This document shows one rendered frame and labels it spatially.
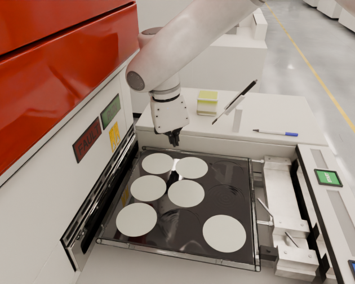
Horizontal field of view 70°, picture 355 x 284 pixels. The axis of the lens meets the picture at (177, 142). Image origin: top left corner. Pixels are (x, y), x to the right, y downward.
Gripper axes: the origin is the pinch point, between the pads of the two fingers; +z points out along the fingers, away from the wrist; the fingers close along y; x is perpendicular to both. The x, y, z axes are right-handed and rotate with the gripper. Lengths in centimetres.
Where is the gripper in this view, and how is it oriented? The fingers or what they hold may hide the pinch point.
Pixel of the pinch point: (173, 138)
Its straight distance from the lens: 77.3
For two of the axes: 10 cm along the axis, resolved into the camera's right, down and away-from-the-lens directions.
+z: 1.3, 7.8, 6.2
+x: -3.4, -5.5, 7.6
